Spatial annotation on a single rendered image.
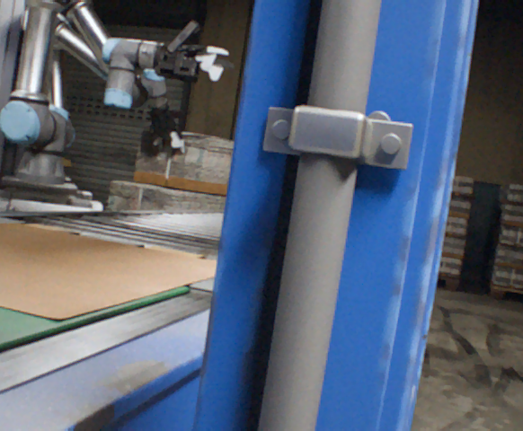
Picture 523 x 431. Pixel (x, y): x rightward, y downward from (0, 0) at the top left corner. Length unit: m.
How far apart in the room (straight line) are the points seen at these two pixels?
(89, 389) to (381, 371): 0.19
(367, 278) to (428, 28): 0.09
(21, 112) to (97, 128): 8.93
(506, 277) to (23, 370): 7.53
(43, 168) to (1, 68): 0.39
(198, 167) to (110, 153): 8.04
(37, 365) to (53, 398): 0.05
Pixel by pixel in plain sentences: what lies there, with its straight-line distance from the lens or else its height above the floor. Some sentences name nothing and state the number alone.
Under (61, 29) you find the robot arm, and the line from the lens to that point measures 2.66.
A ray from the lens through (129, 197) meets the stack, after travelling 2.76.
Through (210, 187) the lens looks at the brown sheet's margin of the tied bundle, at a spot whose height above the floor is 0.86.
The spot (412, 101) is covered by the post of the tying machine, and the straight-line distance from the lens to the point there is 0.24.
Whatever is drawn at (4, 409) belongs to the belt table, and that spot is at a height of 0.79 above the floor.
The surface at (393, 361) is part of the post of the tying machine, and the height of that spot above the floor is 0.86.
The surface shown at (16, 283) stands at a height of 0.80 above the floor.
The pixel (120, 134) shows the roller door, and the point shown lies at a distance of 10.67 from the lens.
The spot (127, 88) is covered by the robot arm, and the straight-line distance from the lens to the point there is 1.91.
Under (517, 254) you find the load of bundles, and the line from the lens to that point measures 7.82.
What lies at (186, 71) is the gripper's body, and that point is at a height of 1.18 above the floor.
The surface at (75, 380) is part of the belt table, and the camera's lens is 0.40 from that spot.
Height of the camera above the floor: 0.92
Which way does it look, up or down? 3 degrees down
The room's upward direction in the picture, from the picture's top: 8 degrees clockwise
